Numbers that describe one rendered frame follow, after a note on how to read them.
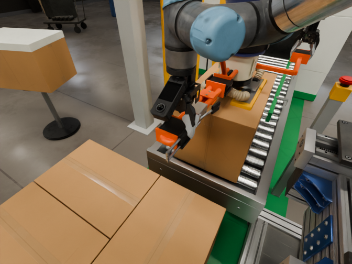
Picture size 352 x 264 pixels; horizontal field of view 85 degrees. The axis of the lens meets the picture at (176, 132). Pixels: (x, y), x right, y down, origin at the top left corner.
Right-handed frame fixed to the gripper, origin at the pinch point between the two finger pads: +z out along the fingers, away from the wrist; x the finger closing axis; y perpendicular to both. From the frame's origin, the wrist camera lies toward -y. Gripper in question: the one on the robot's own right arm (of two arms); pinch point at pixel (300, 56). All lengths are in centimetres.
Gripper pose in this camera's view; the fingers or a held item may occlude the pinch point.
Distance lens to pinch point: 132.9
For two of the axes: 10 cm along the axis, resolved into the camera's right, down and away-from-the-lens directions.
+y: -5.2, 5.7, -6.4
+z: 0.0, 7.5, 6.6
